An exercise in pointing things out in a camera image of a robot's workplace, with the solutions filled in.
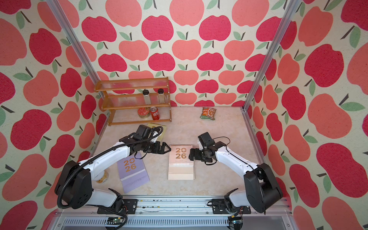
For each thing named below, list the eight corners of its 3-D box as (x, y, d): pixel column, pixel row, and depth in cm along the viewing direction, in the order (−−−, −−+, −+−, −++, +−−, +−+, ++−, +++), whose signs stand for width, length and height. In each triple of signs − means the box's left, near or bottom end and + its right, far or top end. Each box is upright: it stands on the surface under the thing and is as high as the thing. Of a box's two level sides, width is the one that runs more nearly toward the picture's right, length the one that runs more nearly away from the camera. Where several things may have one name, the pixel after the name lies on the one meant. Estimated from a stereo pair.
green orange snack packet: (200, 117, 116) (200, 115, 114) (202, 109, 123) (202, 106, 120) (214, 120, 115) (215, 118, 112) (216, 111, 121) (216, 109, 118)
